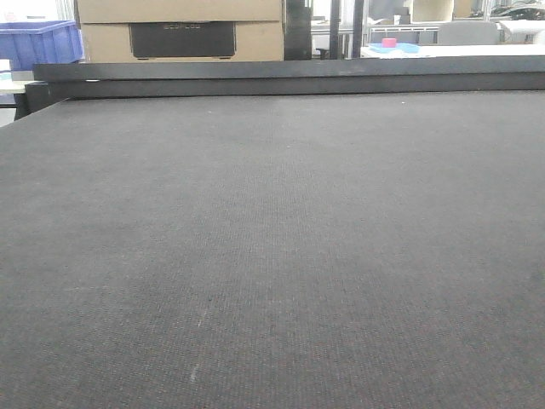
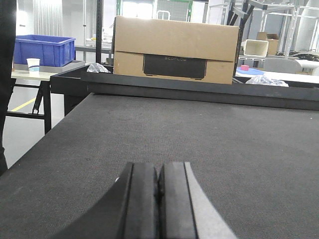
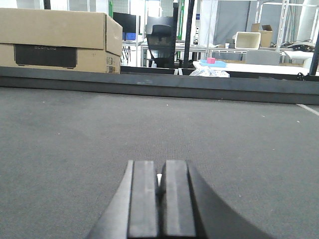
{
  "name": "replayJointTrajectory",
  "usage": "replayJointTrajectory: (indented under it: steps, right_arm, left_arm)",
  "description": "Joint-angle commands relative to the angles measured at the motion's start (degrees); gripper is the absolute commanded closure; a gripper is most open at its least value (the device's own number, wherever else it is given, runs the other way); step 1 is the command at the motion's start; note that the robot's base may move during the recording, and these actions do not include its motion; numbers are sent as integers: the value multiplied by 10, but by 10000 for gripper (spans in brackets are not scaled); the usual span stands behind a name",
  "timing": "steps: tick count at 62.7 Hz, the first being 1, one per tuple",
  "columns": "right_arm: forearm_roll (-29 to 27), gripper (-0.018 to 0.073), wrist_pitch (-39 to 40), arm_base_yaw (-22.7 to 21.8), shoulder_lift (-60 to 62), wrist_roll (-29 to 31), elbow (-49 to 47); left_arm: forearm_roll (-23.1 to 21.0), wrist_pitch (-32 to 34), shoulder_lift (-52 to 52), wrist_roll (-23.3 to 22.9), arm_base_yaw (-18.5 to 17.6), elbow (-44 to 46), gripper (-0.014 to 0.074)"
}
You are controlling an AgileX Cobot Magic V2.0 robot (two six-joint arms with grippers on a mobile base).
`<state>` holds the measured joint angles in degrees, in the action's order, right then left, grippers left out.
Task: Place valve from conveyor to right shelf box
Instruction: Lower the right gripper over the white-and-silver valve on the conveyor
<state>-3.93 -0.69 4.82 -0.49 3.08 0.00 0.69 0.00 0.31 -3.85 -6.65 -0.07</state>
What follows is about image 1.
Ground black conveyor belt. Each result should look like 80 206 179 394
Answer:
1 91 544 408

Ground lower cardboard box black print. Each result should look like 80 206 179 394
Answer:
81 21 284 63

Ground upper cardboard box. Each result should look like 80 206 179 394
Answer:
77 0 284 24

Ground pink tape roll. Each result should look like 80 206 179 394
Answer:
381 37 397 49

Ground light blue tray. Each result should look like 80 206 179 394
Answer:
369 43 421 55

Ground white background table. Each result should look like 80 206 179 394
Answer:
360 44 544 59

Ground blue plastic crate background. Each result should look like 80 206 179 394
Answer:
1 20 84 71

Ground black vertical post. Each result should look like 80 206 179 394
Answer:
284 0 312 60

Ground black conveyor side rail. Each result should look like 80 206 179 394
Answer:
26 55 544 112

